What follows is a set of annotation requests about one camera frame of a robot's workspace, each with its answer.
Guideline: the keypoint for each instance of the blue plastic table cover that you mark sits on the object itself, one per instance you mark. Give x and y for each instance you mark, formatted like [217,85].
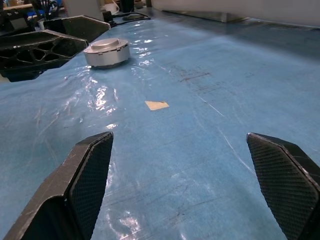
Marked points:
[187,137]

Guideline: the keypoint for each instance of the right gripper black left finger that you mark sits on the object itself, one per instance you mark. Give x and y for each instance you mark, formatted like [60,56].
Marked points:
[62,190]

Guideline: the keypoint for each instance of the silver motor lid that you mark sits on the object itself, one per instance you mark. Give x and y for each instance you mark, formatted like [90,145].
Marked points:
[106,45]

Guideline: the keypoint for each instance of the small beige tape scrap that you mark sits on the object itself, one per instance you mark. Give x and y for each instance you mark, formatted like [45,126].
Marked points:
[157,105]

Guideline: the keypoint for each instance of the silver motor housing copper windings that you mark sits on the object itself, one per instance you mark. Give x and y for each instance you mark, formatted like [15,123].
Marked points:
[107,60]

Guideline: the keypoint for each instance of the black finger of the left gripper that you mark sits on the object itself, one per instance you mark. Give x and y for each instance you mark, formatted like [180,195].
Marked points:
[82,26]
[67,47]

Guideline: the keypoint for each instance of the white cabinet panel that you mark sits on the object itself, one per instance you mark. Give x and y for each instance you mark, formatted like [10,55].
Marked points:
[83,7]

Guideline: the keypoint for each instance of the grey metal rail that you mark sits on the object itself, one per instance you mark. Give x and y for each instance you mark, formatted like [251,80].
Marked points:
[200,16]

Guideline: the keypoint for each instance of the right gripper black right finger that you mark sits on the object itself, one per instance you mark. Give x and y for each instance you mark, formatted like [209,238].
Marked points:
[287,180]

